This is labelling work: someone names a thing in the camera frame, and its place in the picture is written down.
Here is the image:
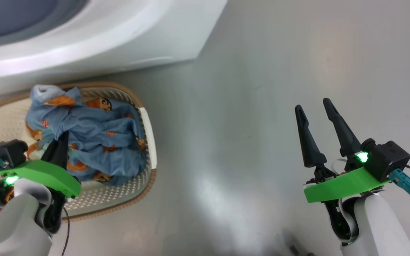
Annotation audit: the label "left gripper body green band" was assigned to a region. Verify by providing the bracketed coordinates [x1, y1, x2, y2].
[0, 160, 82, 198]

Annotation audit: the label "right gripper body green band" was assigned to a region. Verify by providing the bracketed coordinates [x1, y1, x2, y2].
[304, 154, 392, 204]

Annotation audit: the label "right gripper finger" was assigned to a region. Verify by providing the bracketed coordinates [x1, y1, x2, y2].
[295, 105, 327, 168]
[323, 98, 362, 157]

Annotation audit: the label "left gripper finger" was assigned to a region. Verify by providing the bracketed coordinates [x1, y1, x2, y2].
[41, 139, 60, 165]
[58, 131, 70, 170]

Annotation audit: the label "blue monkey print clothes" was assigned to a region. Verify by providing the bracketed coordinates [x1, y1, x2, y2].
[25, 85, 148, 186]

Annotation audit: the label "cream laundry basket brown rim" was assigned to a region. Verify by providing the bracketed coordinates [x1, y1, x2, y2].
[0, 82, 157, 223]

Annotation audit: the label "white washing machine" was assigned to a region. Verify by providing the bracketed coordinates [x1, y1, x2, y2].
[0, 0, 228, 98]

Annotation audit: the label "grey drum opening gasket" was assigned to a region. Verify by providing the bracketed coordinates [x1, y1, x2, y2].
[0, 0, 89, 50]

